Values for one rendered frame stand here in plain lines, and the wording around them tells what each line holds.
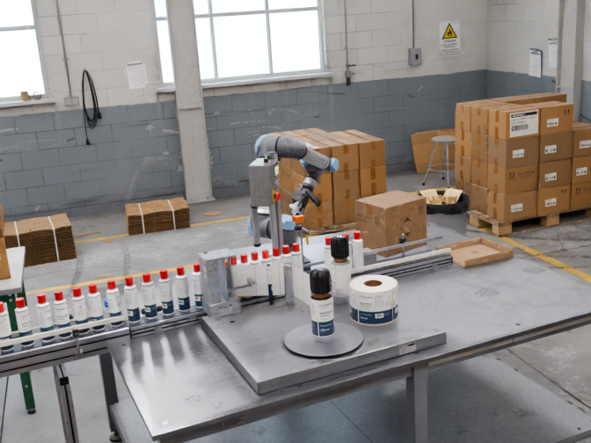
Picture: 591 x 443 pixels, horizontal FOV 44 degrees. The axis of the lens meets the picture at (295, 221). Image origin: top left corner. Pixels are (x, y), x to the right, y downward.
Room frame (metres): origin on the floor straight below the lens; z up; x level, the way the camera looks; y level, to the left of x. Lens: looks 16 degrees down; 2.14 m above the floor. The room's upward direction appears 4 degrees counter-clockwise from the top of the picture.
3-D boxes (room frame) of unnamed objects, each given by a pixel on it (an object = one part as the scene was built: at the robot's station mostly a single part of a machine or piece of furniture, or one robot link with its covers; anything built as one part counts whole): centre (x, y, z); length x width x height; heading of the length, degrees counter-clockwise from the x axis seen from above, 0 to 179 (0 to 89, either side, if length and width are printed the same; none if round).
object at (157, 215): (7.57, 1.46, 0.11); 0.65 x 0.54 x 0.22; 104
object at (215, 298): (3.02, 0.35, 1.01); 0.14 x 0.13 x 0.26; 113
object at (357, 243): (3.39, -0.29, 0.98); 0.05 x 0.05 x 0.20
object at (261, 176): (3.30, 0.13, 1.38); 0.17 x 0.10 x 0.19; 168
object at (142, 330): (3.27, -0.01, 0.85); 1.65 x 0.11 x 0.05; 113
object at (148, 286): (2.99, 0.65, 0.98); 0.05 x 0.05 x 0.20
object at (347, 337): (2.65, -0.08, 0.89); 0.31 x 0.31 x 0.01
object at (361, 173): (7.22, -0.32, 0.45); 1.20 x 0.84 x 0.89; 19
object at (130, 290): (2.96, 0.72, 0.98); 0.05 x 0.05 x 0.20
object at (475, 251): (3.66, -0.92, 0.85); 0.30 x 0.26 x 0.04; 113
